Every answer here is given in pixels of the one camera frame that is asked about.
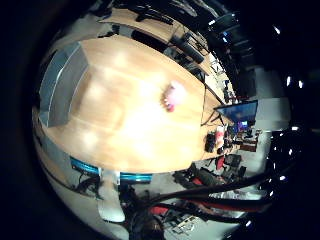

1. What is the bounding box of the pink plush toy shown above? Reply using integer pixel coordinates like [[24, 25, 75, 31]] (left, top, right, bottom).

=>
[[161, 80, 187, 113]]

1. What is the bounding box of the black desk device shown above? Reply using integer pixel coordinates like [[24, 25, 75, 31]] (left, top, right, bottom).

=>
[[204, 132, 217, 154]]

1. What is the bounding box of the red and white desk object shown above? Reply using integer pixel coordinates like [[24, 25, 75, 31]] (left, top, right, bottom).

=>
[[214, 125, 226, 148]]

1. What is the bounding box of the blue metal table bar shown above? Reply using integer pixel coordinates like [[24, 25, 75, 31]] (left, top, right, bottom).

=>
[[119, 172, 154, 184], [69, 156, 101, 176]]

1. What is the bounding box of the monitor with blue screen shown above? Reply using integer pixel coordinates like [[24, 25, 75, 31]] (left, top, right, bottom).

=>
[[214, 100, 259, 125]]

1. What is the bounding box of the red chair seat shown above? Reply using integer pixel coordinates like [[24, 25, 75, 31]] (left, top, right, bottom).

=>
[[148, 205, 169, 216]]

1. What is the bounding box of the long wooden desk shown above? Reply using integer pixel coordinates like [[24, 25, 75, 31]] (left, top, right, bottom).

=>
[[99, 8, 214, 75]]

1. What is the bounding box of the thick black cable bundle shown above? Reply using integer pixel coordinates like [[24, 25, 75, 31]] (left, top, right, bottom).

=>
[[146, 166, 294, 224]]

